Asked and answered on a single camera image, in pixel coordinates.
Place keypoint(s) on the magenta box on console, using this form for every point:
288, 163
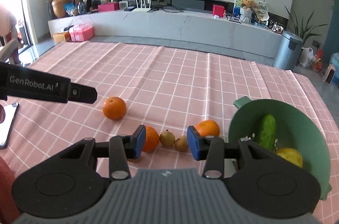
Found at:
107, 7

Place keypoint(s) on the red box on console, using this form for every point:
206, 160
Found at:
218, 10

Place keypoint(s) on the orange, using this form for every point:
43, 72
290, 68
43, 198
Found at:
152, 139
208, 128
114, 108

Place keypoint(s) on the white wifi router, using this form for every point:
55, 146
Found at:
143, 6

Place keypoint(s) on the yellow lemon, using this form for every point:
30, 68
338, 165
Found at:
291, 155

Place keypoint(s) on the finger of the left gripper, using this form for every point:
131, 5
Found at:
77, 93

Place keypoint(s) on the person in background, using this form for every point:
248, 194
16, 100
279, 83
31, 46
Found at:
10, 34

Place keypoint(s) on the brown kiwi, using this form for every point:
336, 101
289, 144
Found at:
180, 144
167, 138

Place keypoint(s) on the white plastic bag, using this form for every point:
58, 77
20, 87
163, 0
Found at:
306, 57

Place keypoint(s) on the green plastic colander bowl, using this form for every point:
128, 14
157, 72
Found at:
293, 130

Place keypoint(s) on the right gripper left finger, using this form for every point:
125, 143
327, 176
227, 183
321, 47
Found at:
118, 150

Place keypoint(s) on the green cucumber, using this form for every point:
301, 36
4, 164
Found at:
266, 135

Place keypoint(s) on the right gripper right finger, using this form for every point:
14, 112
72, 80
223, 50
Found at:
213, 150

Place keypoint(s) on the green floor plant right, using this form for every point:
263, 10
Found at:
303, 28

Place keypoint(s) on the bronze vase with dried grass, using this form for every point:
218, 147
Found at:
57, 7

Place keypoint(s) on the pink checkered tablecloth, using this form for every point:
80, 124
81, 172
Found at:
164, 88

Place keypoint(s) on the white smartphone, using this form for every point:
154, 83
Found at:
6, 125

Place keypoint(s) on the teddy bear plush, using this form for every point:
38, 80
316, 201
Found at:
249, 5

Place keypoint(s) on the orange cardboard box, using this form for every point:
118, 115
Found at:
61, 37

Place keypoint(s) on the marble tv console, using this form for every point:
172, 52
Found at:
186, 26

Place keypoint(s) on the grey pedal trash bin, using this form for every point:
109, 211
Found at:
288, 52

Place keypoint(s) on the pink storage box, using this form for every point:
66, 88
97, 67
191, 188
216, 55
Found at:
81, 32

